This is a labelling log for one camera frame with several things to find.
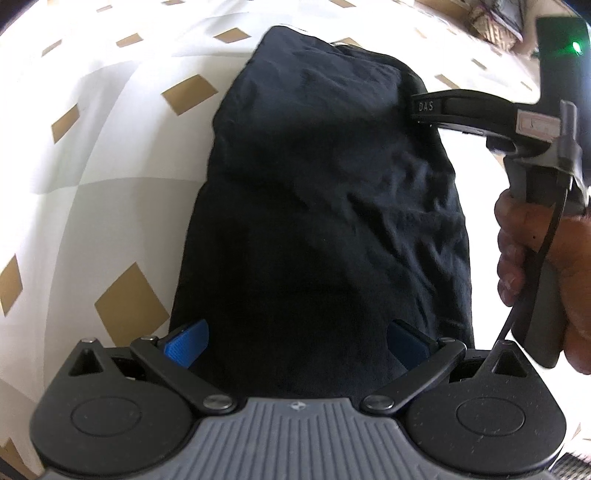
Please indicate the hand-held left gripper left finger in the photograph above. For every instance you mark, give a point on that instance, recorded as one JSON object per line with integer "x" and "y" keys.
{"x": 187, "y": 344}

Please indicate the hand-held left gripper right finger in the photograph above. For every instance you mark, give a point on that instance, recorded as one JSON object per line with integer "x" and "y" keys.
{"x": 406, "y": 344}

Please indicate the black t-shirt with red print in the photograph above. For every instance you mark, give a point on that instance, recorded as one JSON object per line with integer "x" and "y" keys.
{"x": 323, "y": 184}

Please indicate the person's right hand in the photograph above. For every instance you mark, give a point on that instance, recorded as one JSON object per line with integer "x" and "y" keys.
{"x": 510, "y": 240}

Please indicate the patterned woven basket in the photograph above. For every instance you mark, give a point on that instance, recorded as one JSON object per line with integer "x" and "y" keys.
{"x": 494, "y": 34}

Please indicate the grey backpack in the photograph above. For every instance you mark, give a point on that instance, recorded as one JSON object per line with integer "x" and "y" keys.
{"x": 505, "y": 14}

